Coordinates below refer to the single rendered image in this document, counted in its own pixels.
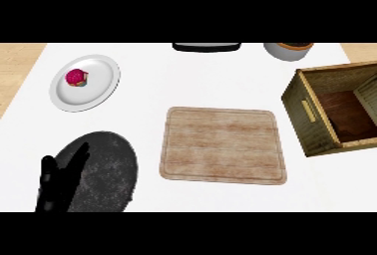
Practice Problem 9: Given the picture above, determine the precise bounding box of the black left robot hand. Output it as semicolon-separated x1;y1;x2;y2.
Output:
33;141;91;213

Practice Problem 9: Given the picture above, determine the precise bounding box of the white oval plate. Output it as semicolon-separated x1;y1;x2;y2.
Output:
47;54;122;114

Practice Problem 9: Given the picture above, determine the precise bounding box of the pink frosted cupcake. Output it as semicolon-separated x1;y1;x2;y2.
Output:
64;68;91;88

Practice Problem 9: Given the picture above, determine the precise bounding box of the olive wicker basket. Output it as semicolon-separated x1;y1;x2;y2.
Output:
279;61;377;158

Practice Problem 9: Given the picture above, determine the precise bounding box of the white pot with brown rim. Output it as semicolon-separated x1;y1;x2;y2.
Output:
261;42;314;63

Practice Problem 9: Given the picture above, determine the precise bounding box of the pale wooden cutting board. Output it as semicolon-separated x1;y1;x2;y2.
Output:
158;106;288;186

